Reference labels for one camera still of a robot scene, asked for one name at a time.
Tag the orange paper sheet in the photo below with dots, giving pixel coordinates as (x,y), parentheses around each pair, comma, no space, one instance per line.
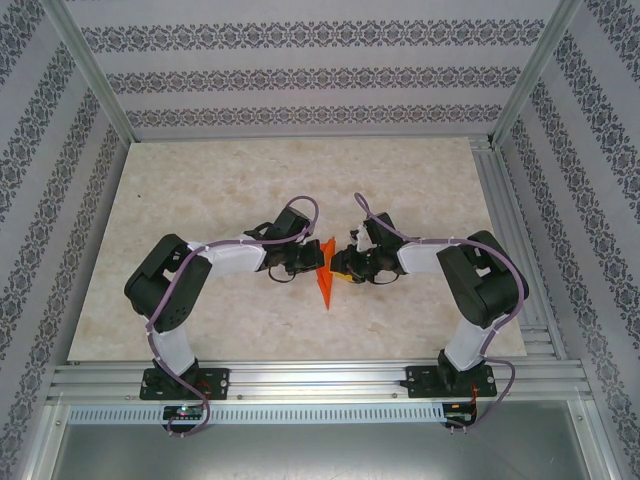
(326,285)

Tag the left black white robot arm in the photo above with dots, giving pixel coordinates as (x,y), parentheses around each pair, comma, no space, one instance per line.
(230,257)

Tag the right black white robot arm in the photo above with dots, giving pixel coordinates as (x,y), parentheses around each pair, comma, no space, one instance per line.
(480,295)

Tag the grey metal panel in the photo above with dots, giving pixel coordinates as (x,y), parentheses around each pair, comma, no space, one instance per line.
(320,455)

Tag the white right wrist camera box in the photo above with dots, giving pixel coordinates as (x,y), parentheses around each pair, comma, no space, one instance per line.
(361,239)

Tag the long aluminium mounting rail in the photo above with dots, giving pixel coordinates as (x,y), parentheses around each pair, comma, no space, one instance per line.
(320,380)

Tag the aluminium side rail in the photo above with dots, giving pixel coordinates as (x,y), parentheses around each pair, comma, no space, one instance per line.
(507,210)

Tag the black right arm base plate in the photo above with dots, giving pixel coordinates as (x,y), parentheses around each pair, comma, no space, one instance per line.
(417,382)

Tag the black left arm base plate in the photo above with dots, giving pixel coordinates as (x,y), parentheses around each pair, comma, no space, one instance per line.
(217,382)

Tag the aluminium frame post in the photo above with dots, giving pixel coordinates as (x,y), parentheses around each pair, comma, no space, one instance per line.
(537,75)
(95,75)

